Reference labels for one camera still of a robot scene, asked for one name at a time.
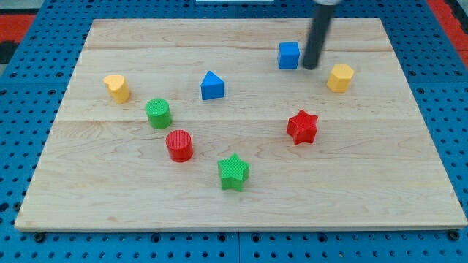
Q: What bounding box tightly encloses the yellow heart block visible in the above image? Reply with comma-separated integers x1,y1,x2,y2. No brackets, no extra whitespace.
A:
103,75,131,104

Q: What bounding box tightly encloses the blue triangle block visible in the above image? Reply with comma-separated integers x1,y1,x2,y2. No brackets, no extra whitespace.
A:
200,71,224,100

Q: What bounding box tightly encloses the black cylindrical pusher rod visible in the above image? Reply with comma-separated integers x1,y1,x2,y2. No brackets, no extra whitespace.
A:
303,2,337,70

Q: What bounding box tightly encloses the red cylinder block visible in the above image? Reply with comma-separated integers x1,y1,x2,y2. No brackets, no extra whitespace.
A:
165,129,193,162

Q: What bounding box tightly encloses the blue cube block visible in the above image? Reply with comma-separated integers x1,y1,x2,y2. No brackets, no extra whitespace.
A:
277,42,300,69

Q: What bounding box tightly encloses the wooden board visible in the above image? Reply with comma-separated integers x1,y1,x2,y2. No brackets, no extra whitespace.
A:
15,18,467,232

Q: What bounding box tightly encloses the green star block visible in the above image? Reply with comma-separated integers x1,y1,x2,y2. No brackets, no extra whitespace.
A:
217,153,250,192

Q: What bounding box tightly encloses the yellow hexagon block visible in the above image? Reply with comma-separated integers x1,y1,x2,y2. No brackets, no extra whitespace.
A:
326,64,355,93

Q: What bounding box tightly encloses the green cylinder block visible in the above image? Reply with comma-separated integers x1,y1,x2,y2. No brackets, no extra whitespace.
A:
145,98,172,129

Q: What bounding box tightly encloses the red star block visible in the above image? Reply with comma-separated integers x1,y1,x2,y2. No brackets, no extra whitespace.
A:
287,109,319,145

